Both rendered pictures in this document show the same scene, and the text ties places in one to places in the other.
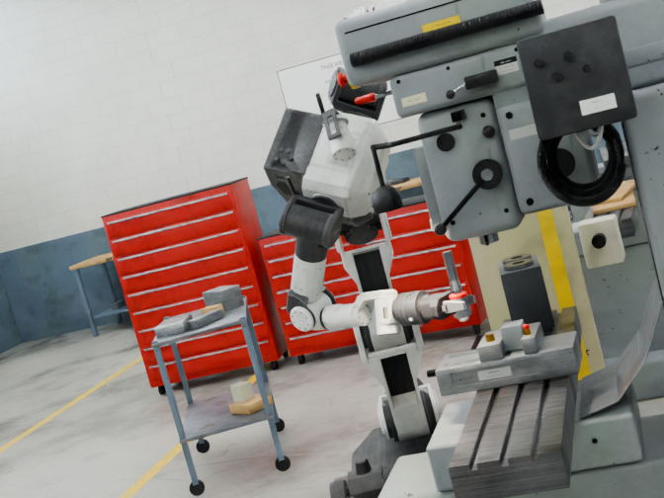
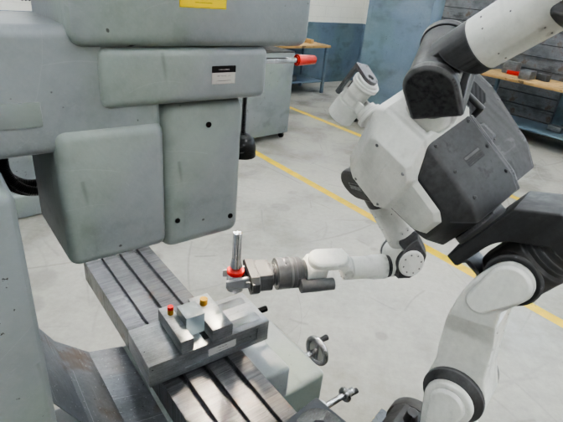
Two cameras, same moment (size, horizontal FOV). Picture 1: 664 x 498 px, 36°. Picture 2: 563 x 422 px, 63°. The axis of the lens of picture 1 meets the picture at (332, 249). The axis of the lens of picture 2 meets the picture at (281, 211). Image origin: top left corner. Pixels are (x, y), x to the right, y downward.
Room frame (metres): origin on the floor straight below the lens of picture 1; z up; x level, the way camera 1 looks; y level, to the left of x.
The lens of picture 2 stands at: (3.24, -1.06, 1.85)
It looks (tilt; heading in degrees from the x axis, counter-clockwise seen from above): 26 degrees down; 123
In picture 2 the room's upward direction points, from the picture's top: 6 degrees clockwise
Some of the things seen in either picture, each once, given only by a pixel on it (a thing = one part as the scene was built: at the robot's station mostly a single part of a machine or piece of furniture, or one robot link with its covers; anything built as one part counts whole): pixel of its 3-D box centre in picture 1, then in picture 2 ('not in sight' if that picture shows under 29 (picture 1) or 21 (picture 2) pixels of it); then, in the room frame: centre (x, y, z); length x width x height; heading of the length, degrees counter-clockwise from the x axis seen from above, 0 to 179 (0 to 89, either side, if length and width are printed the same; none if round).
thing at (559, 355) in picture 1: (507, 356); (200, 329); (2.56, -0.36, 0.98); 0.35 x 0.15 x 0.11; 71
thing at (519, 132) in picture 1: (550, 148); (96, 173); (2.46, -0.57, 1.47); 0.24 x 0.19 x 0.26; 163
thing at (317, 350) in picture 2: not in sight; (309, 354); (2.67, 0.10, 0.63); 0.16 x 0.12 x 0.12; 73
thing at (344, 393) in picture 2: not in sight; (337, 399); (2.81, 0.09, 0.51); 0.22 x 0.06 x 0.06; 73
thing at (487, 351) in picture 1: (494, 345); (209, 316); (2.56, -0.34, 1.02); 0.15 x 0.06 x 0.04; 161
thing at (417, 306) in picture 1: (430, 307); (268, 275); (2.66, -0.21, 1.13); 0.13 x 0.12 x 0.10; 142
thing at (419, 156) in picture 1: (431, 188); not in sight; (2.55, -0.28, 1.45); 0.04 x 0.04 x 0.21; 73
